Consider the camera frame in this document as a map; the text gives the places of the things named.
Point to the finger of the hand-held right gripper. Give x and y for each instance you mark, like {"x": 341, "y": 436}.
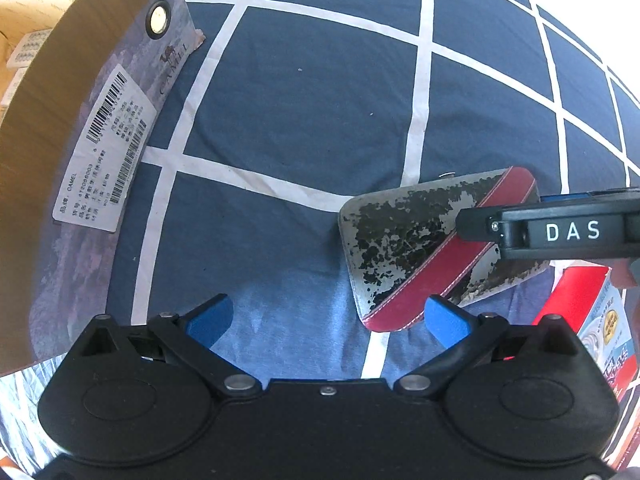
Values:
{"x": 565, "y": 197}
{"x": 477, "y": 225}

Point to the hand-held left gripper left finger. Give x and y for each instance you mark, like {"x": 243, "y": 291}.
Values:
{"x": 210, "y": 322}

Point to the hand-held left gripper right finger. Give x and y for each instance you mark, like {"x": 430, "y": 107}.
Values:
{"x": 445, "y": 320}

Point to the red and blue cleaner box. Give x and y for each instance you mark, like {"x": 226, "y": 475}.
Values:
{"x": 580, "y": 305}

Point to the worn red-striped case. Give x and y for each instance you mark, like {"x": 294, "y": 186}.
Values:
{"x": 400, "y": 240}

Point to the cardboard shoe box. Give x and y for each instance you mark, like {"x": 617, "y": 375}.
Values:
{"x": 50, "y": 160}

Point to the white remote control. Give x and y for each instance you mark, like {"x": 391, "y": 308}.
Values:
{"x": 10, "y": 87}
{"x": 31, "y": 49}

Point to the blue checked bed sheet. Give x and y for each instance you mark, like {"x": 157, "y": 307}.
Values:
{"x": 300, "y": 110}

